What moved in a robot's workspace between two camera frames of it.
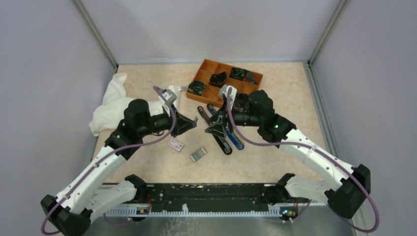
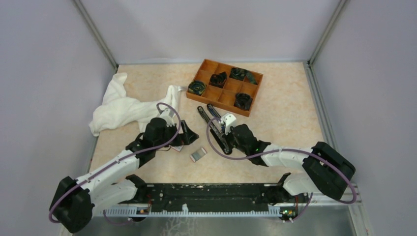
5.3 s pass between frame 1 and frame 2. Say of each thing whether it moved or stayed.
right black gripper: moved
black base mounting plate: stayed
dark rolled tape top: stayed
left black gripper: moved
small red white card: stayed
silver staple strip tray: stayed
